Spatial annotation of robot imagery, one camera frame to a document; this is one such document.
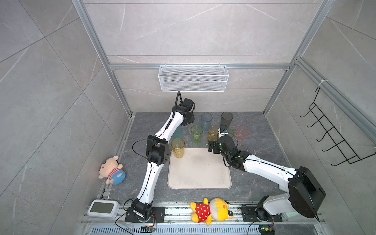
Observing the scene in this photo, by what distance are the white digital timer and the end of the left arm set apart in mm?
558

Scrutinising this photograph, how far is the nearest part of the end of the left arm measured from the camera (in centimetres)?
74

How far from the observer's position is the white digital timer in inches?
28.1
